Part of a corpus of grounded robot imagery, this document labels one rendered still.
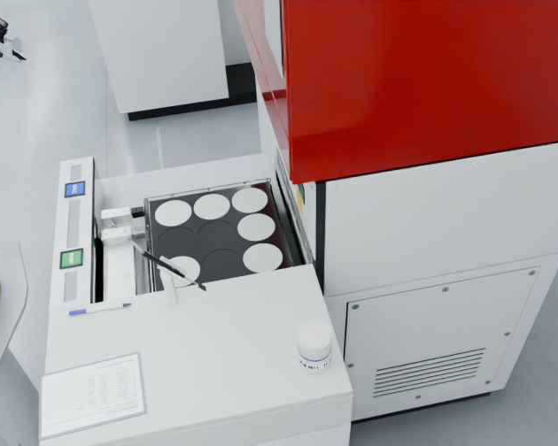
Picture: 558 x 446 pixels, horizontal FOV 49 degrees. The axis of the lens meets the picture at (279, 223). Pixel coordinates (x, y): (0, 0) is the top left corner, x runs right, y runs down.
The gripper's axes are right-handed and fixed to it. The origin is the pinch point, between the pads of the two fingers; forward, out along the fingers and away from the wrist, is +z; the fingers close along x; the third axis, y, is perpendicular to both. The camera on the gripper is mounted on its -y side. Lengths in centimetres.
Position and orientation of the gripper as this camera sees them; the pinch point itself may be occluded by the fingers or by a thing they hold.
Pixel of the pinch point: (19, 60)
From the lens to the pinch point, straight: 219.6
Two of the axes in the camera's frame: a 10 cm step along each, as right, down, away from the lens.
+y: 5.0, -6.6, -5.6
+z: 8.3, 5.5, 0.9
